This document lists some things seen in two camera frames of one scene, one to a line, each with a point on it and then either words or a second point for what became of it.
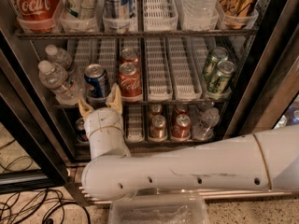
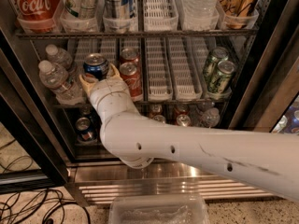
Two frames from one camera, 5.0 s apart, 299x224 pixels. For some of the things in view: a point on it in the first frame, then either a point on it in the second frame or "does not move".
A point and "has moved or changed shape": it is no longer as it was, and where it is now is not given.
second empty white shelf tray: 185,68 does not move
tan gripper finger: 85,109 -> 88,81
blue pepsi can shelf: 97,81 has moved or changed shape
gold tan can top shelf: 239,0 does not move
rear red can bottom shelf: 180,109 does not move
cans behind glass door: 289,118 does not move
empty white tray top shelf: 159,8 does not move
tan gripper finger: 115,99 -> 112,73
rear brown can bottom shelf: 156,109 does not move
